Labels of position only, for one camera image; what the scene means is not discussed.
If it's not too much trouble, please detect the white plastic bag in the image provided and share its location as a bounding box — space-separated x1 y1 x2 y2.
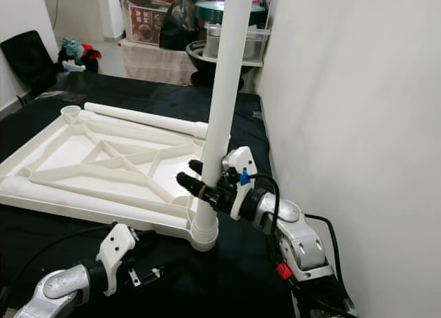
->
62 59 88 74

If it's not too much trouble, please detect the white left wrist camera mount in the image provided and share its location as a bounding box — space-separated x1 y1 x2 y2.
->
96 223 137 296

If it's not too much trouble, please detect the green pot with lid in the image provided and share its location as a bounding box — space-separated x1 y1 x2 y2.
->
194 0 268 27

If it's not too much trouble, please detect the black bag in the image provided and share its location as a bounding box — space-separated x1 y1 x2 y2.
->
158 0 204 51

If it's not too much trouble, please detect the red stuffed toy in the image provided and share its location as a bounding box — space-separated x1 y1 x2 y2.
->
81 43 103 62

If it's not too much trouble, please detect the beige cloth covered bench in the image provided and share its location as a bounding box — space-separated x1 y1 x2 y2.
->
121 41 197 85

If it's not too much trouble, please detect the clear plastic storage box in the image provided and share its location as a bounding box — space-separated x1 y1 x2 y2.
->
203 25 269 61

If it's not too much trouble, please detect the black wok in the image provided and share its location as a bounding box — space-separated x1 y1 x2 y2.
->
186 41 249 91

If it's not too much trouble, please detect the white plastic table top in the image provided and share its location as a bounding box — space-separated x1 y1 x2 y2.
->
0 104 218 252

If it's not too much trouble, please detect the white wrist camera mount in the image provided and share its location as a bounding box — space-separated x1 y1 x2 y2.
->
222 147 257 219
96 223 137 296

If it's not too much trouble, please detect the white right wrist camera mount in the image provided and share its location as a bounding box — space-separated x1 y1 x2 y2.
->
222 147 257 219

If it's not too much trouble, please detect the red printed carton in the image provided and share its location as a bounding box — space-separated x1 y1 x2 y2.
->
130 4 166 43

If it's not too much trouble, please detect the black tablecloth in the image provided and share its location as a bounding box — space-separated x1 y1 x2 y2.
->
0 73 297 318

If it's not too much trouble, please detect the black folding chair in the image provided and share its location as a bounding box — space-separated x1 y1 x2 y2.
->
0 30 59 101

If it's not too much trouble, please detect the green stuffed toy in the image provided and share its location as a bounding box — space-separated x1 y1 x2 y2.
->
60 37 83 63

